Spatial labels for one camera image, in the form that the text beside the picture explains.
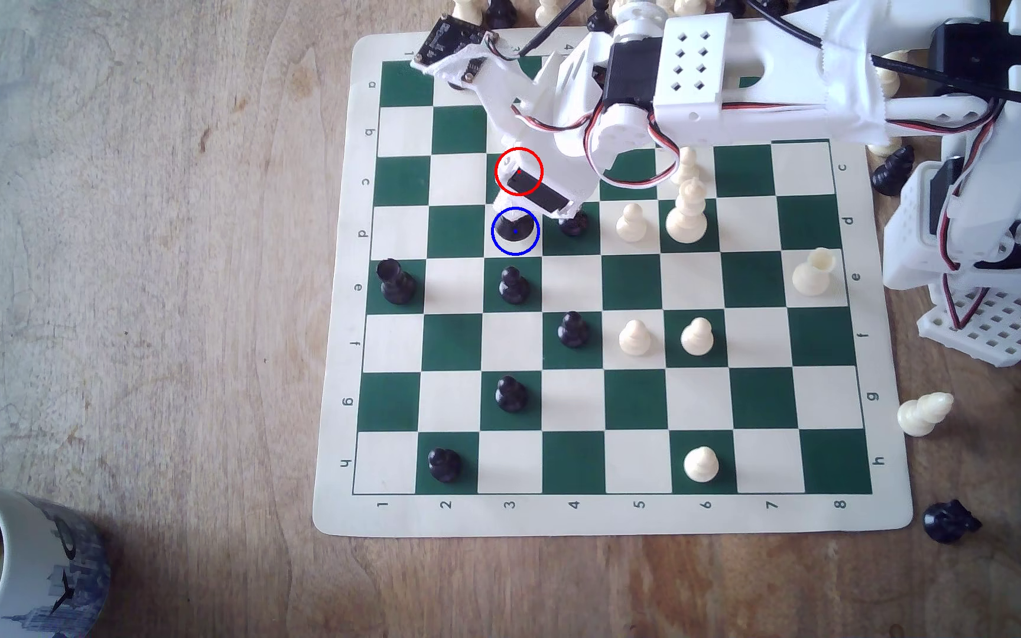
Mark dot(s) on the black rook chess piece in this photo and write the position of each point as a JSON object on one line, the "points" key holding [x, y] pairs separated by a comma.
{"points": [[396, 283]]}

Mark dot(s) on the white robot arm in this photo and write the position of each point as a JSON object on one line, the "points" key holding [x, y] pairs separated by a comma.
{"points": [[759, 80]]}

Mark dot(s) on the white pawn chess piece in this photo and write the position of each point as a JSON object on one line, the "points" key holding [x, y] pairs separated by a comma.
{"points": [[701, 465], [548, 11], [631, 225], [634, 339], [468, 9], [697, 338], [689, 6]]}

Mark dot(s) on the white queen chess piece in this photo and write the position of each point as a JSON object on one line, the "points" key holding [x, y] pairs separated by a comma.
{"points": [[888, 81]]}

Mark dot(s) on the white rook chess piece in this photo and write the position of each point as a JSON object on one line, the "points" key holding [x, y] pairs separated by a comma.
{"points": [[812, 273]]}

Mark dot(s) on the black gripper camera board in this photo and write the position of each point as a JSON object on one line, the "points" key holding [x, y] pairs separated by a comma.
{"points": [[447, 44]]}

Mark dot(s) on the black bishop chess piece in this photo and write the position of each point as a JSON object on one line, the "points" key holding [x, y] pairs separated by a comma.
{"points": [[599, 12]]}

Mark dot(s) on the black king chess piece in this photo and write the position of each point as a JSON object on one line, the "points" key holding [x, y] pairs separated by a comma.
{"points": [[515, 234]]}

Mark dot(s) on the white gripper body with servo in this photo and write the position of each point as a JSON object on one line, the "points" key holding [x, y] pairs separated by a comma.
{"points": [[541, 197]]}

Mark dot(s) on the black pawn chess piece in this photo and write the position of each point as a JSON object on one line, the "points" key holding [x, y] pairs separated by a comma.
{"points": [[513, 287], [574, 226], [510, 396], [772, 4], [444, 464], [729, 6], [501, 11], [573, 331]]}

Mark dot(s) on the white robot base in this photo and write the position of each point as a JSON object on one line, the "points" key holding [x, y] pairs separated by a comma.
{"points": [[998, 301]]}

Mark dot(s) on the white mug with skyline print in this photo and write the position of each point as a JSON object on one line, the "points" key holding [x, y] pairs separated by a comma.
{"points": [[41, 567]]}

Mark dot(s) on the green and white chess mat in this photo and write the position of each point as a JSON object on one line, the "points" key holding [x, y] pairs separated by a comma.
{"points": [[634, 337]]}

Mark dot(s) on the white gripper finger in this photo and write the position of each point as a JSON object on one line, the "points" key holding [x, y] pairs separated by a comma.
{"points": [[574, 211], [502, 205]]}

